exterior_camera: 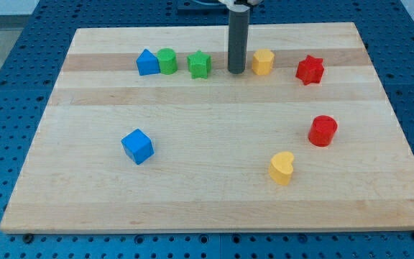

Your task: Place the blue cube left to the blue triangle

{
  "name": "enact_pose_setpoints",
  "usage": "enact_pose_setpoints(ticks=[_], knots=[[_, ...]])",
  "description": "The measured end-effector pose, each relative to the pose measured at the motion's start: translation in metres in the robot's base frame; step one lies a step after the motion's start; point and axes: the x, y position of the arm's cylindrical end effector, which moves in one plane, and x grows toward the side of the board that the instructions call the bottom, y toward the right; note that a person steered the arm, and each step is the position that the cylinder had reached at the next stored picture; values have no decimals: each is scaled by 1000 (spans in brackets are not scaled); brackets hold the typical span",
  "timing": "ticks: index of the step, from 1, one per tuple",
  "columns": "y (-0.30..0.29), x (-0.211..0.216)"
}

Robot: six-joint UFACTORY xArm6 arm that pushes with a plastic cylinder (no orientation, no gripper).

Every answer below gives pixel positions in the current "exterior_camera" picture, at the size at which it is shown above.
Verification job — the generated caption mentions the blue cube block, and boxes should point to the blue cube block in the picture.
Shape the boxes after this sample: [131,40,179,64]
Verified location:
[121,129,154,165]

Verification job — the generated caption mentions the blue triangle block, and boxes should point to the blue triangle block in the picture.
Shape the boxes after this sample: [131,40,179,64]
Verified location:
[136,49,160,76]

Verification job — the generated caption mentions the wooden board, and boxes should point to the wooden board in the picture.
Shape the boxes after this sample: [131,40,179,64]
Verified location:
[0,22,414,234]

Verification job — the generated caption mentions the green star block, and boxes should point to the green star block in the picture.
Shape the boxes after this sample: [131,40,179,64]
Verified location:
[187,50,211,79]

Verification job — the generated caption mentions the green cylinder block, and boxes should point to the green cylinder block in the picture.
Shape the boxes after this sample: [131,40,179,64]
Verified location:
[157,48,178,75]

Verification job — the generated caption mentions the yellow heart block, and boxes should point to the yellow heart block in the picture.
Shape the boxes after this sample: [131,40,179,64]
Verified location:
[268,151,295,186]

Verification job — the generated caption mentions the yellow hexagon block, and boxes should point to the yellow hexagon block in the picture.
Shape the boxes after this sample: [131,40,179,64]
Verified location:
[252,49,275,76]

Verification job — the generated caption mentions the red cylinder block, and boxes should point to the red cylinder block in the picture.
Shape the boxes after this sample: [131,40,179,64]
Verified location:
[308,115,338,147]

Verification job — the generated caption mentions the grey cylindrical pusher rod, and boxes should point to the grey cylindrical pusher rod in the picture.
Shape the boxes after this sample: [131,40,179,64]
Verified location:
[227,4,250,74]

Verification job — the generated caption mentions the red star block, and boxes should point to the red star block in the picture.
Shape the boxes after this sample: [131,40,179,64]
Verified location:
[295,55,325,86]

